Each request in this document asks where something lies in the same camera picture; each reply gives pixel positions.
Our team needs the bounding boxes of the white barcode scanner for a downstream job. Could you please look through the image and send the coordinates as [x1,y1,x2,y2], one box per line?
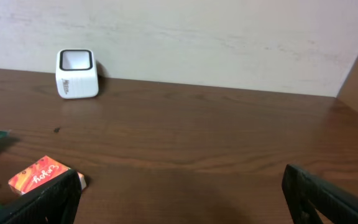
[55,49,99,99]

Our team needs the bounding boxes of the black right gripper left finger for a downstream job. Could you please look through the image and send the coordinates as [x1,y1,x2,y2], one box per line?
[0,169,81,224]

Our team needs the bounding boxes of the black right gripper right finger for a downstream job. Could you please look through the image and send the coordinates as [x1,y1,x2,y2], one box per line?
[282,164,358,224]

